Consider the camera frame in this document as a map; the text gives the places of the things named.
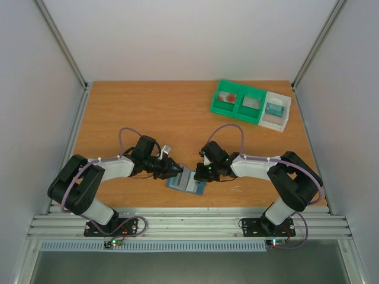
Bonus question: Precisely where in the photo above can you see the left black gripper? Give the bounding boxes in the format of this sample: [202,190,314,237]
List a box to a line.
[144,155,184,180]

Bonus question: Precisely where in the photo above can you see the blue card holder wallet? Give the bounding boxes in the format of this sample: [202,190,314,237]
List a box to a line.
[166,173,207,195]

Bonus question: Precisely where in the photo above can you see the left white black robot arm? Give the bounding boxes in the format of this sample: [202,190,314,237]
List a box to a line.
[47,135,183,236]

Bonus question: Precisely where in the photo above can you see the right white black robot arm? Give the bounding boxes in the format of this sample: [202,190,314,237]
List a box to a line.
[194,141,323,237]

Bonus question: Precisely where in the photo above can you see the red patterned card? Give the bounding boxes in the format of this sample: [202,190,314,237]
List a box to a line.
[217,91,237,104]

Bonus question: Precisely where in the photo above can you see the grey card in bin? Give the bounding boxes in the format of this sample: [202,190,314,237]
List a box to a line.
[242,96,261,109]

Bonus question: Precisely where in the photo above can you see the teal card in white bin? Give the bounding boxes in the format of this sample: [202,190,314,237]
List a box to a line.
[265,102,285,117]

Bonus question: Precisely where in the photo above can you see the middle green plastic bin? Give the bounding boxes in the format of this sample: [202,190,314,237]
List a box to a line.
[234,85,267,125]

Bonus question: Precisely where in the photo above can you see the green plastic bin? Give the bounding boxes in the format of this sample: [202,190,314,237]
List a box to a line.
[234,85,267,125]
[210,80,243,117]

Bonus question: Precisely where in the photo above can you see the left small circuit board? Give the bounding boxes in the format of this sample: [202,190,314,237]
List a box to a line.
[104,240,123,249]

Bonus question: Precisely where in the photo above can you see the small circuit board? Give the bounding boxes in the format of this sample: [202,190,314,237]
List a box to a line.
[104,240,123,249]
[266,238,289,247]

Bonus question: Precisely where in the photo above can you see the left green plastic bin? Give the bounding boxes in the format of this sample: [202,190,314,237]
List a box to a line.
[210,80,243,117]

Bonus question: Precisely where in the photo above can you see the white plastic bin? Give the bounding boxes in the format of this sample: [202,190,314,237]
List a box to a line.
[258,92,291,133]

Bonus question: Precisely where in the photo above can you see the right small circuit board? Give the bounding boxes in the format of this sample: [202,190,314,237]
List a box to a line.
[266,238,289,247]

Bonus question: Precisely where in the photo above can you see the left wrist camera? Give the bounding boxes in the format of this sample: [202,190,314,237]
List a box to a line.
[158,145,171,160]

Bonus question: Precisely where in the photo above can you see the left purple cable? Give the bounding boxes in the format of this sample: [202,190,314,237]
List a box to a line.
[60,127,149,239]

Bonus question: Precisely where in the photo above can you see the purple cable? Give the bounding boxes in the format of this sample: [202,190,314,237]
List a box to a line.
[60,127,149,239]
[205,124,325,250]

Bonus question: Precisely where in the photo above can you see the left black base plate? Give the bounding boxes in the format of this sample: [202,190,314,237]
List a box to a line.
[83,218,139,237]

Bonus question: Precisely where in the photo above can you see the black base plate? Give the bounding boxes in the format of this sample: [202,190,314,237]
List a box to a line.
[239,218,296,238]
[83,218,139,237]

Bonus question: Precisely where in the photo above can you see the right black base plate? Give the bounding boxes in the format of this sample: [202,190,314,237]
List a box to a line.
[239,218,296,238]

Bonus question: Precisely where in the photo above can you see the grey slotted cable duct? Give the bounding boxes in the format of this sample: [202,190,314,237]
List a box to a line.
[40,240,266,253]

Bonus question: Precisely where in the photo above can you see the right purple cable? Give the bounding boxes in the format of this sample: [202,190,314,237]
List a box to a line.
[205,124,325,250]

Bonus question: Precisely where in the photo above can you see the left aluminium corner post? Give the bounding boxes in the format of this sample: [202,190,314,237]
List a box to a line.
[33,0,88,91]

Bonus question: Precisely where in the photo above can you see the aluminium corner post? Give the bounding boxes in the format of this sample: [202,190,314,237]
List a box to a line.
[33,0,88,91]
[291,0,348,92]

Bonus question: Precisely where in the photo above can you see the aluminium front rail frame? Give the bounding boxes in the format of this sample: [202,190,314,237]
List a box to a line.
[27,202,352,240]

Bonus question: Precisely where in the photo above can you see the right aluminium corner post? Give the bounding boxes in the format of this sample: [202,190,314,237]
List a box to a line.
[291,0,348,92]

